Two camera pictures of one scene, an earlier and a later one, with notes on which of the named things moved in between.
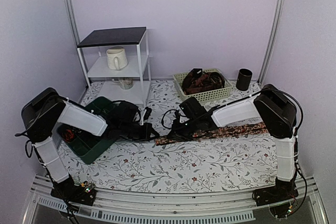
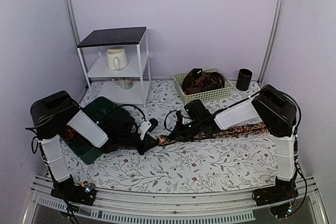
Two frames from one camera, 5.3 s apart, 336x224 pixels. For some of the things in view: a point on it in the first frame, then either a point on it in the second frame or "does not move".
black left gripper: (146, 136) → (147, 144)
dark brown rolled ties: (198, 82) does not move
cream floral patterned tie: (251, 129) does not move
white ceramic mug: (116, 57) does not move
